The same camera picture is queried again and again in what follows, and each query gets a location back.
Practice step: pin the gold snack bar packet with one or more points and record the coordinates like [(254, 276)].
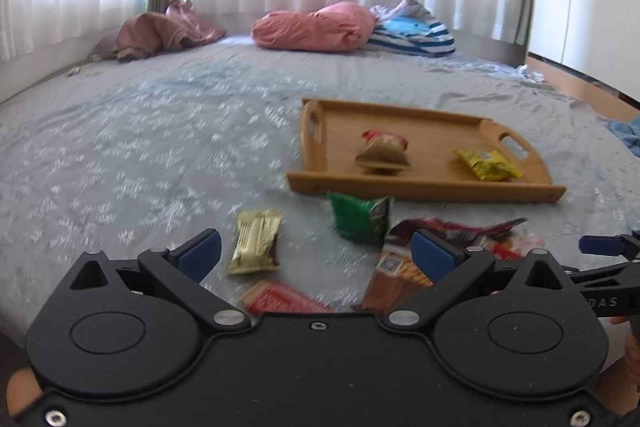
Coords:
[(255, 242)]

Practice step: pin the yellow snack packet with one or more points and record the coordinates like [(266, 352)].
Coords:
[(487, 164)]

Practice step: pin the red biscuit packet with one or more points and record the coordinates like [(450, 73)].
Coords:
[(280, 299)]

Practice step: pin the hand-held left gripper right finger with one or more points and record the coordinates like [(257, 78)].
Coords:
[(432, 257)]

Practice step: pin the wooden tray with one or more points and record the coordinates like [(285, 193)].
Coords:
[(440, 142)]

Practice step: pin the dark red snack packet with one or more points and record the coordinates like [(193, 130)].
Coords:
[(445, 227)]

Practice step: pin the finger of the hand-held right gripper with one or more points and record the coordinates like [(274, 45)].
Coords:
[(600, 245), (610, 273)]

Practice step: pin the grey bed sheet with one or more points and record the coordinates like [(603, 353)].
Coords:
[(500, 87)]

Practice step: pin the blue striped pillow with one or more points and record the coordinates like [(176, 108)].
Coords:
[(420, 38)]

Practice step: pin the orange brown snack packet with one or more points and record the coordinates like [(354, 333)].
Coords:
[(395, 287)]

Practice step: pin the pink pillow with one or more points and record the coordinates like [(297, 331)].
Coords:
[(312, 29)]

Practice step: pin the red brown triangular snack packet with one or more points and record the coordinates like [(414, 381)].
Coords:
[(382, 154)]

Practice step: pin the white floral cloth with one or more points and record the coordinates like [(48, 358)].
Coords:
[(405, 9)]

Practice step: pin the wooden bed frame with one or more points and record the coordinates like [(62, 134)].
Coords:
[(585, 87)]

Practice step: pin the blue cloth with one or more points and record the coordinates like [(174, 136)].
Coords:
[(627, 134)]

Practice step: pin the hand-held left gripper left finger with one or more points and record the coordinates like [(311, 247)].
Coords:
[(202, 252)]

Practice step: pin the person's right hand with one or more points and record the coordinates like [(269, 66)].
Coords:
[(634, 357)]

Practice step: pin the mauve blanket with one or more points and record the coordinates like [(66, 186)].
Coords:
[(155, 32)]

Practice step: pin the green snack packet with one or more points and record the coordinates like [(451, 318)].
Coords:
[(360, 217)]

